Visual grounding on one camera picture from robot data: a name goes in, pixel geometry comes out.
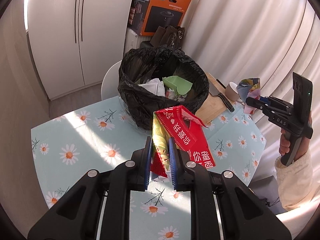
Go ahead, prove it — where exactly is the white radiator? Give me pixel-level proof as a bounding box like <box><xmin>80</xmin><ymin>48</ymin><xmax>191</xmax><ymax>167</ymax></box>
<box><xmin>123</xmin><ymin>28</ymin><xmax>152</xmax><ymax>54</ymax></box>

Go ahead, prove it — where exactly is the bamboo cutting board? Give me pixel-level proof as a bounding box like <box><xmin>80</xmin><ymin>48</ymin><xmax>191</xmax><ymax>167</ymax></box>
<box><xmin>195</xmin><ymin>73</ymin><xmax>229</xmax><ymax>126</ymax></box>

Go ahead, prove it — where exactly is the white tissue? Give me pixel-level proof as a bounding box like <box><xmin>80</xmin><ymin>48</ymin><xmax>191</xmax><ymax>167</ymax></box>
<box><xmin>139</xmin><ymin>78</ymin><xmax>165</xmax><ymax>96</ymax></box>

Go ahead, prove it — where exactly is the red snack wrapper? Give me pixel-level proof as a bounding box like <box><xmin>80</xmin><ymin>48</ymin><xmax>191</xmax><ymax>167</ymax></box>
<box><xmin>151</xmin><ymin>105</ymin><xmax>215</xmax><ymax>178</ymax></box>

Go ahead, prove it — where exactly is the daisy print blue tablecloth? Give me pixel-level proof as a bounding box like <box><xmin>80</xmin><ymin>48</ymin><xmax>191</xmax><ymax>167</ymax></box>
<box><xmin>31</xmin><ymin>97</ymin><xmax>266</xmax><ymax>239</ymax></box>

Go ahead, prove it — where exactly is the white wardrobe cabinet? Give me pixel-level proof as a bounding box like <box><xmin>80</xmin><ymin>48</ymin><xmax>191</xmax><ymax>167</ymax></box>
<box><xmin>24</xmin><ymin>0</ymin><xmax>131</xmax><ymax>100</ymax></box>

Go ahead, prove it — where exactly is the black charging cable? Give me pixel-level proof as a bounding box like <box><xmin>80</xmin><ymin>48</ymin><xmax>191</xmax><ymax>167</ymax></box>
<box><xmin>260</xmin><ymin>195</ymin><xmax>281</xmax><ymax>208</ymax></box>

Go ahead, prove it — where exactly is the cream sleeve right forearm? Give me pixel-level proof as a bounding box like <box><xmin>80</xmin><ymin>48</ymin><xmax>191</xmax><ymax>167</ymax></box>
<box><xmin>274</xmin><ymin>151</ymin><xmax>319</xmax><ymax>211</ymax></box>

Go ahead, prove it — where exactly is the white curtain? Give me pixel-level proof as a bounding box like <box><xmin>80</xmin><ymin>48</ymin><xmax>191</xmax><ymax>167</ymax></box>
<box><xmin>182</xmin><ymin>0</ymin><xmax>320</xmax><ymax>131</ymax></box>

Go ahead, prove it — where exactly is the white round chair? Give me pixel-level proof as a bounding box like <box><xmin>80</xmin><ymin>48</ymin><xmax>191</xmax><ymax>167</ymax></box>
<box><xmin>101</xmin><ymin>61</ymin><xmax>121</xmax><ymax>100</ymax></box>

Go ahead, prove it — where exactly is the cleaver with black handle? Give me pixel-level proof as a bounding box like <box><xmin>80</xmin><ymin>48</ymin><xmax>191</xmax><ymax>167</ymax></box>
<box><xmin>209</xmin><ymin>83</ymin><xmax>234</xmax><ymax>112</ymax></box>

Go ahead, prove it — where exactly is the orange Philips appliance box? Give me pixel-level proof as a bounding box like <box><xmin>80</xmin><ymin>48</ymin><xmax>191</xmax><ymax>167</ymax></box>
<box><xmin>128</xmin><ymin>0</ymin><xmax>191</xmax><ymax>36</ymax></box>

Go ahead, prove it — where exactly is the person right hand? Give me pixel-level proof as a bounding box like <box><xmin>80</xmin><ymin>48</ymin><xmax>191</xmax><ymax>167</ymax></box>
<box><xmin>278</xmin><ymin>110</ymin><xmax>313</xmax><ymax>162</ymax></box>

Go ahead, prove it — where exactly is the brown leather handbag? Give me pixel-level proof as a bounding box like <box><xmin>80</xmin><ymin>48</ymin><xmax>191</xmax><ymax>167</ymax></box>
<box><xmin>150</xmin><ymin>25</ymin><xmax>185</xmax><ymax>49</ymax></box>

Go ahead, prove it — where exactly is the beige ceramic mug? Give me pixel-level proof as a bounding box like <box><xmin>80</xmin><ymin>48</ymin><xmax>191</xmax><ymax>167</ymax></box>
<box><xmin>225</xmin><ymin>82</ymin><xmax>240</xmax><ymax>101</ymax></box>

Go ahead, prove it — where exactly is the trash bin with black bag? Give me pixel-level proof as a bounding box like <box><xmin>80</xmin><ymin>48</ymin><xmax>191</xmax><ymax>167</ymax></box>
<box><xmin>118</xmin><ymin>46</ymin><xmax>209</xmax><ymax>131</ymax></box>

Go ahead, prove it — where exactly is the colourful floral wrapper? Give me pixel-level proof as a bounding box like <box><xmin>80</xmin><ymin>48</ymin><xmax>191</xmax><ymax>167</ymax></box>
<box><xmin>236</xmin><ymin>78</ymin><xmax>261</xmax><ymax>115</ymax></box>

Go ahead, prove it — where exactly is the black suitcase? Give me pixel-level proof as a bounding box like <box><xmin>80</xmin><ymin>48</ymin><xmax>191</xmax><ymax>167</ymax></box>
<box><xmin>139</xmin><ymin>41</ymin><xmax>153</xmax><ymax>48</ymax></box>

